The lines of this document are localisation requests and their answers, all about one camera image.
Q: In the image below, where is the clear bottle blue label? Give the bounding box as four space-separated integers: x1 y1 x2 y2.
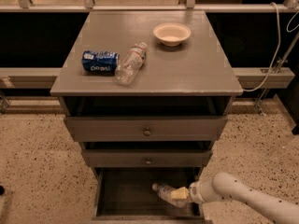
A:
152 183 187 208

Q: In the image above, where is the metal railing frame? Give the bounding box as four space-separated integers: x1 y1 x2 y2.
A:
0 0 299 91

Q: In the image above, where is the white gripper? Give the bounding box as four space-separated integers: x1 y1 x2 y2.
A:
171 181 206 203

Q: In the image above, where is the clear bottle red label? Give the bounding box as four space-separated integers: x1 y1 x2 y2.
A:
115 42 148 85

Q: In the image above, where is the grey middle drawer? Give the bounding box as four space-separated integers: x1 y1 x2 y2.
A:
82 149 211 167

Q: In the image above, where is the grey wooden drawer cabinet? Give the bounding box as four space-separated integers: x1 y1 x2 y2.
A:
50 10 244 224

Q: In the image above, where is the white paper bowl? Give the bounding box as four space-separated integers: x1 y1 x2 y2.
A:
153 23 191 47

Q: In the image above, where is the white cable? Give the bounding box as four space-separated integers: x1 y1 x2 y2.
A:
242 1 299 93

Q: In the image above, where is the grey top drawer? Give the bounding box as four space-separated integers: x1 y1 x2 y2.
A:
64 116 227 142

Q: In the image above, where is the blue pepsi can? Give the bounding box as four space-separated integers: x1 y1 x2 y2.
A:
81 50 119 73

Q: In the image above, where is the grey open bottom drawer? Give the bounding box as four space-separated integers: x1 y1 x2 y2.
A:
92 167 213 224

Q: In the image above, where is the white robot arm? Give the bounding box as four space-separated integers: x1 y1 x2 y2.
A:
170 173 299 224

